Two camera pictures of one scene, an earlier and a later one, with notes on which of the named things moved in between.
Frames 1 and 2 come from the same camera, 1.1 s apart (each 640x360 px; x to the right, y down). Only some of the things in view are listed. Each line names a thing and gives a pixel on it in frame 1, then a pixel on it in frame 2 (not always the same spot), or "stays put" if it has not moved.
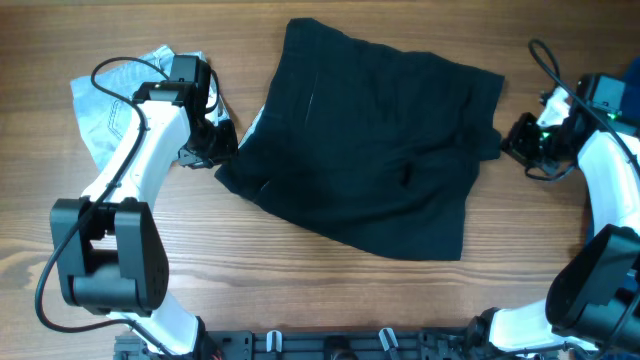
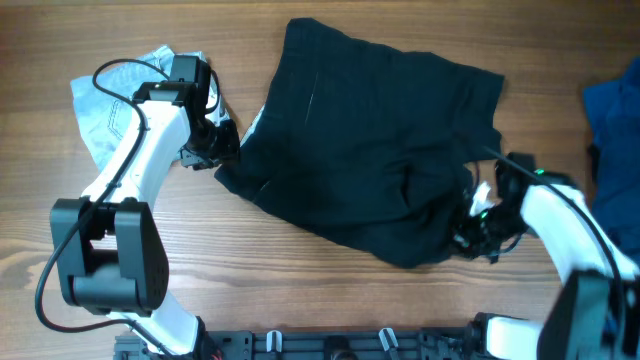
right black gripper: (514, 142) → (460, 238)
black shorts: (371, 142) stays put
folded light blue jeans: (103, 101) stays put
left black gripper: (228, 148) stays put
